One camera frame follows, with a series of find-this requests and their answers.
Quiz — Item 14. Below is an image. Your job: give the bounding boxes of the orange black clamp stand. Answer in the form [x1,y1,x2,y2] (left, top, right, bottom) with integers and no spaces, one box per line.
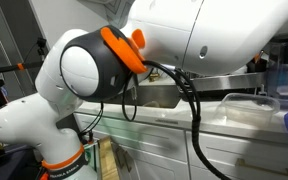
[0,38,47,107]

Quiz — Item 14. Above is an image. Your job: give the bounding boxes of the wooden cutting board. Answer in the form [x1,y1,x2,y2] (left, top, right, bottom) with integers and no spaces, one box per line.
[98,136,120,180]

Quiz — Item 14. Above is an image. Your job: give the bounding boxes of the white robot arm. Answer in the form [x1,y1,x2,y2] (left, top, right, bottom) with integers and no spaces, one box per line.
[0,0,288,180]

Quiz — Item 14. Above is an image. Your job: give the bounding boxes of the white lower cabinets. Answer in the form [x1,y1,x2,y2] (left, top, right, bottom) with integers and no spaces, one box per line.
[73,112,288,180]

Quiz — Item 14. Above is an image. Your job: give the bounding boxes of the stainless steel sink basin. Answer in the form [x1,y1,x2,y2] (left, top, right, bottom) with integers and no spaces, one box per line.
[106,85,181,109]

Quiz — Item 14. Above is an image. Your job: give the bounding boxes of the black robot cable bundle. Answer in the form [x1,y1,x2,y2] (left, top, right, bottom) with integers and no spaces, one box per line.
[121,60,232,180]

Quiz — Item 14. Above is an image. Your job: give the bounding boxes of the gold cabinet handle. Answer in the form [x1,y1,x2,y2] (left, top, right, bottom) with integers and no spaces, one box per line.
[235,158,288,177]

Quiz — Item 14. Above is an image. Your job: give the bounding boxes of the orange cable clip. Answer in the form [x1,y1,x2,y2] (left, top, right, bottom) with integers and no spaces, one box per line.
[100,27,147,74]

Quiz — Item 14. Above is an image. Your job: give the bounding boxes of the clear plastic lunchbox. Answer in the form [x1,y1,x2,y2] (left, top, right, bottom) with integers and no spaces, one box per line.
[213,93,280,127]

